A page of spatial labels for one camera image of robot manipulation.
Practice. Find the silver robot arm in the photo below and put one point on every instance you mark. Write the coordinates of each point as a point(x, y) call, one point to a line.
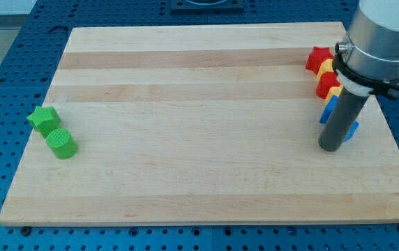
point(367, 59)

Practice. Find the blue cube block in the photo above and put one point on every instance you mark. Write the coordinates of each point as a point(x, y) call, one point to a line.
point(328, 109)

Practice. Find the red star block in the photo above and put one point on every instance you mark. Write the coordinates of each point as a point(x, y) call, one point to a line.
point(317, 56)

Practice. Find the green star block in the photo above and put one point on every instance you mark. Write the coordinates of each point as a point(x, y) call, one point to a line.
point(44, 120)

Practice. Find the wooden board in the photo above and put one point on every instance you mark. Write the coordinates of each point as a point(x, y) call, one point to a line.
point(201, 125)

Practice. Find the red rounded block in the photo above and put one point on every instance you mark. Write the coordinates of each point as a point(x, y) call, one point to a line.
point(326, 81)

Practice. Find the green cylinder block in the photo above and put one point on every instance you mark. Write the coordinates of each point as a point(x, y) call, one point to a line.
point(61, 143)

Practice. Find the lower yellow block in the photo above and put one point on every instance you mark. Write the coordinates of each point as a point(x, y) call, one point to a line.
point(333, 91)

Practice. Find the yellow block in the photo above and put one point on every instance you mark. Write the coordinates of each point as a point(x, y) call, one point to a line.
point(333, 91)
point(325, 67)

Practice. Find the upper yellow block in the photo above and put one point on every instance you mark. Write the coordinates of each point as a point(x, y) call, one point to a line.
point(325, 67)

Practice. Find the blue block behind rod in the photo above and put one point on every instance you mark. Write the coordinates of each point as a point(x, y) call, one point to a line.
point(351, 131)

